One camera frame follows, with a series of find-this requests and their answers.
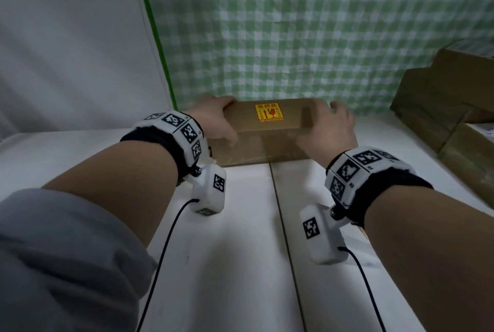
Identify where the person's left hand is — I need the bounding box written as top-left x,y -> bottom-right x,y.
186,95 -> 240,147

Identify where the person's right hand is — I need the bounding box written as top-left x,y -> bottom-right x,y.
295,101 -> 359,169

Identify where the brown cardboard box yellow label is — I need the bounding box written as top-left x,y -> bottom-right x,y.
208,98 -> 329,167

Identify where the person's left forearm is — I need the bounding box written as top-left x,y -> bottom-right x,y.
42,139 -> 179,247

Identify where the person's right forearm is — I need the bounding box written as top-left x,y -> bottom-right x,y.
364,187 -> 494,332

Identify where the left wristband with marker tags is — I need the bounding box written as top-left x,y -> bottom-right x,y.
120,110 -> 209,186

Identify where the wristband with marker tags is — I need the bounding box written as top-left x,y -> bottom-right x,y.
120,110 -> 209,186
324,146 -> 434,229

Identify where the right wristband with marker tags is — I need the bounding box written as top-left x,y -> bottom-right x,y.
324,146 -> 434,229

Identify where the green checkered cloth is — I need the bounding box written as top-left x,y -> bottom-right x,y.
133,0 -> 494,117

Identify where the stack of brown cardboard boxes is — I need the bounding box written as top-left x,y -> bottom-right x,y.
390,39 -> 494,209

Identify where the white curtain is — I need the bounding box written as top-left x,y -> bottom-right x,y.
0,0 -> 174,142

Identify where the grey sleeve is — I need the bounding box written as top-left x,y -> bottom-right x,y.
0,188 -> 158,332

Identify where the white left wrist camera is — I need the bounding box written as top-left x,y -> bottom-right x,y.
184,163 -> 227,216

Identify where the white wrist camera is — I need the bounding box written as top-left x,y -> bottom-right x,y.
184,163 -> 227,216
299,204 -> 350,265

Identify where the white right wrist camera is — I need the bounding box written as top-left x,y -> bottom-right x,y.
299,204 -> 350,265

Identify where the black left camera cable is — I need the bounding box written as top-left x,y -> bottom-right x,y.
136,198 -> 200,332

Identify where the black camera cable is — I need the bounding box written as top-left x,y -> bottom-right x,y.
338,246 -> 387,332
136,198 -> 200,332

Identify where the black right camera cable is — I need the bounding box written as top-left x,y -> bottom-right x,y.
338,246 -> 387,332

